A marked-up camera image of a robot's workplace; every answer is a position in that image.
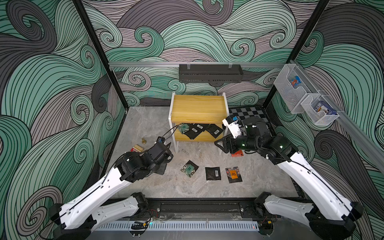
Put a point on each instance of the red yellow small box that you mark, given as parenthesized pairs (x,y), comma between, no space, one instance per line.
(137,148)

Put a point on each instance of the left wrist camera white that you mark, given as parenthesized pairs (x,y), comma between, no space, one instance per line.
(160,140)

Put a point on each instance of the aluminium wall rail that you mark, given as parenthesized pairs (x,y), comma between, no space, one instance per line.
(373,152)
(152,64)

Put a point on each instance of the aluminium wall rail right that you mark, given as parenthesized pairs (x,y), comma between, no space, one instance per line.
(373,152)

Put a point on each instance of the green jasmine tea bag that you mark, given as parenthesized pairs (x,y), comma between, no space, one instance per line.
(183,128)
(189,169)

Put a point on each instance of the clear wall bin upper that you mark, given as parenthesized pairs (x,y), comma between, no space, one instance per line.
(292,97)

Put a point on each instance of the black orange tea bag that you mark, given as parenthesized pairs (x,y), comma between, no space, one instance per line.
(234,175)

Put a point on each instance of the black wall tray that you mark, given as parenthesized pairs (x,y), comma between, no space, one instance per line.
(215,75)

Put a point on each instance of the clear wall bin lower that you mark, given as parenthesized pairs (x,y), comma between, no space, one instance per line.
(319,119)

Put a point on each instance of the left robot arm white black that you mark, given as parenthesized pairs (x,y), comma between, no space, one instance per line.
(78,218)

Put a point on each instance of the blue white packet in bin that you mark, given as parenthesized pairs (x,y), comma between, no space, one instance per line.
(322,106)

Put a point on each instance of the white slotted cable duct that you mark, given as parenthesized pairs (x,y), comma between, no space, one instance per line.
(246,226)

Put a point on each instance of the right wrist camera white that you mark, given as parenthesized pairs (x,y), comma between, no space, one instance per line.
(232,123)

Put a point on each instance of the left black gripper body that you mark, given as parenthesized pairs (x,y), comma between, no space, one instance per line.
(151,170)

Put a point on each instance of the red tea bag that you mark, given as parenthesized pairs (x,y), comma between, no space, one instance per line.
(239,153)

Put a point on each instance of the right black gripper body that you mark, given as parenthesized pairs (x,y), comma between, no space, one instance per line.
(229,144)

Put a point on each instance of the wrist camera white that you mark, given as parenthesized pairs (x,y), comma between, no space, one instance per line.
(160,140)
(232,123)

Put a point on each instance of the blue red item in bin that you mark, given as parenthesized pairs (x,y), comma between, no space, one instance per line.
(296,82)

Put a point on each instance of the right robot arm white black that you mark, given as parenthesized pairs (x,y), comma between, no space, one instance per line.
(330,215)

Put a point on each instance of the green jasmine tea bag top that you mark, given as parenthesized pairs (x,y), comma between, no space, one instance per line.
(189,169)

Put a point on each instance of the clear wall bin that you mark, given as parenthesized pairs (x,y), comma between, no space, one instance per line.
(292,97)
(319,119)

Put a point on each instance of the aluminium wall rail back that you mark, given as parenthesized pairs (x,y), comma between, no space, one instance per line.
(152,64)

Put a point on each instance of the black tea bag barcode top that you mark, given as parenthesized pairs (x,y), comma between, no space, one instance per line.
(213,174)

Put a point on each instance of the checkerboard calibration mat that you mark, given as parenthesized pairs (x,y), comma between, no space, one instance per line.
(246,112)

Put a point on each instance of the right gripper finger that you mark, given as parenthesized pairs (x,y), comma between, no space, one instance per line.
(226,149)
(224,141)

